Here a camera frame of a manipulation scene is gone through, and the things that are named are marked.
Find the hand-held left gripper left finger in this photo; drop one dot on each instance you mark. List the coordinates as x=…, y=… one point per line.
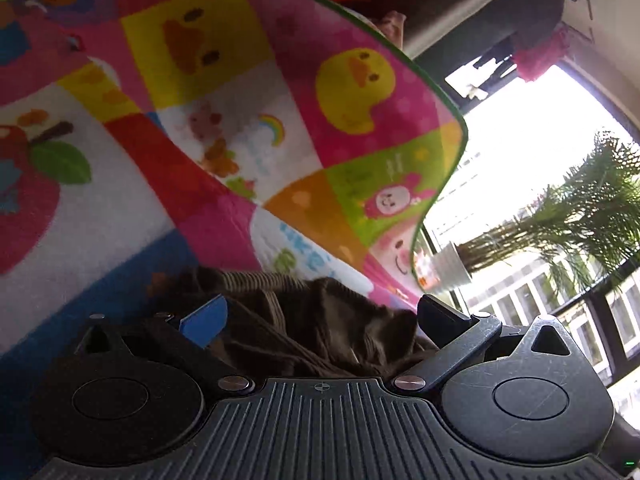
x=205, y=321

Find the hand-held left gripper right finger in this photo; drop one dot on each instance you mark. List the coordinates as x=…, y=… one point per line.
x=440, y=319

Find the palm plant in white pot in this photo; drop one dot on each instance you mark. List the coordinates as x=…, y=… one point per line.
x=452, y=265

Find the colourful printed play mat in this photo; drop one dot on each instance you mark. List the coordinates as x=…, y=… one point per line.
x=225, y=110

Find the pink hanging cloth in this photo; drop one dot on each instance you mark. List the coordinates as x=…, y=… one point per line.
x=542, y=55

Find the black window frame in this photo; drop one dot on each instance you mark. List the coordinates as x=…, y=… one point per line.
x=595, y=305

